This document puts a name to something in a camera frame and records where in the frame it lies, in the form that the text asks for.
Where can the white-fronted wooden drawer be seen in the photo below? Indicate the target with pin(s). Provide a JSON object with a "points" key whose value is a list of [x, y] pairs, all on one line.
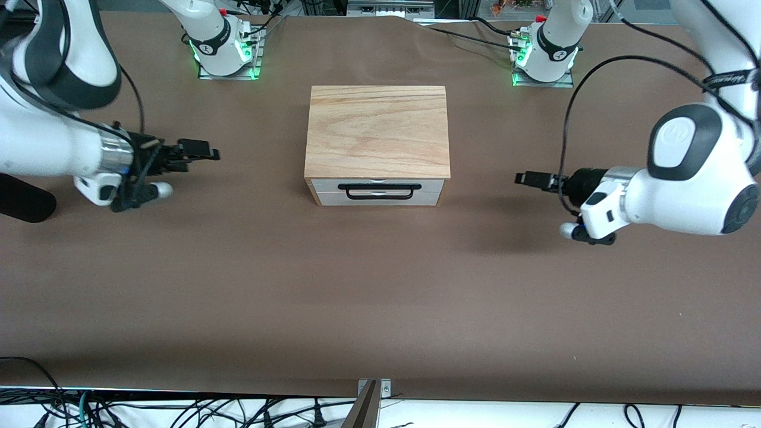
{"points": [[324, 185]]}

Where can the brown paper table cover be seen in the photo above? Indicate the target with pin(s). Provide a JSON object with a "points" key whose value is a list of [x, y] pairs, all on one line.
{"points": [[380, 309]]}

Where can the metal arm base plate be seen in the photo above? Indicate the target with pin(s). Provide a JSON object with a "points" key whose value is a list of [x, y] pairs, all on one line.
{"points": [[205, 74], [565, 84]]}

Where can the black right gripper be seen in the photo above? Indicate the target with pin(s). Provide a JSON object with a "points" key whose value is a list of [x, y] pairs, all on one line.
{"points": [[144, 156]]}

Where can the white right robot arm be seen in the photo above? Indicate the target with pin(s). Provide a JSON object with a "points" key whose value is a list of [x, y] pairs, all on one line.
{"points": [[47, 142]]}

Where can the small metal bracket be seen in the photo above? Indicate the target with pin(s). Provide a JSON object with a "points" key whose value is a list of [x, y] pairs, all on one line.
{"points": [[385, 387]]}

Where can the grey metal rack device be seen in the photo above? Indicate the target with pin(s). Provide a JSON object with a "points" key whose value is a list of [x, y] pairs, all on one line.
{"points": [[389, 7]]}

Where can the black foam cylinder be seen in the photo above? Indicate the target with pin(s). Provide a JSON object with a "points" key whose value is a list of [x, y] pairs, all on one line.
{"points": [[24, 205]]}

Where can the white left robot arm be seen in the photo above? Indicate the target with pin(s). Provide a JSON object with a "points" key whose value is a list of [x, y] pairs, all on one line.
{"points": [[684, 196]]}

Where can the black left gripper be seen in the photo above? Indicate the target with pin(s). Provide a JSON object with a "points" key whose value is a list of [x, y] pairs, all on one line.
{"points": [[583, 181]]}

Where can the light wooden drawer cabinet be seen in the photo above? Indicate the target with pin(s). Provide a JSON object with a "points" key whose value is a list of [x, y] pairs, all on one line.
{"points": [[374, 131]]}

